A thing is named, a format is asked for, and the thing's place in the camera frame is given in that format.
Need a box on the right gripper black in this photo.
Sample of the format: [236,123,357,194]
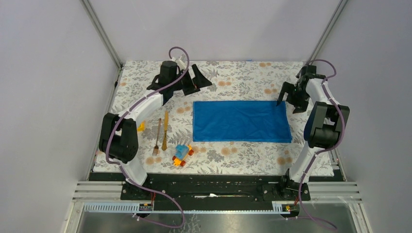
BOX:
[276,82,310,114]

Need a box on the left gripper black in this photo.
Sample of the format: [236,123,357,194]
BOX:
[171,64,212,96]

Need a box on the blue cloth napkin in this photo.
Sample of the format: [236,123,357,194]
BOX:
[192,100,292,143]

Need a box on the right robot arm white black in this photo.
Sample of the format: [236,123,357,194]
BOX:
[276,64,350,200]

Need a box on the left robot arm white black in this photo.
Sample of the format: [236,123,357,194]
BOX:
[99,60,212,200]

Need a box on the blue orange toy car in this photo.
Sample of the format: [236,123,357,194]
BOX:
[172,144,194,166]

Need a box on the yellow toy block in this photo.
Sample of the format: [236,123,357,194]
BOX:
[137,121,146,132]

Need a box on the gold fork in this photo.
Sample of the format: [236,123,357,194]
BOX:
[152,118,162,156]

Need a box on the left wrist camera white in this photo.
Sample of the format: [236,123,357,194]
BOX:
[169,54,188,74]

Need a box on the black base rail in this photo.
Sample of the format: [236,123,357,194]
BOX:
[120,173,311,212]

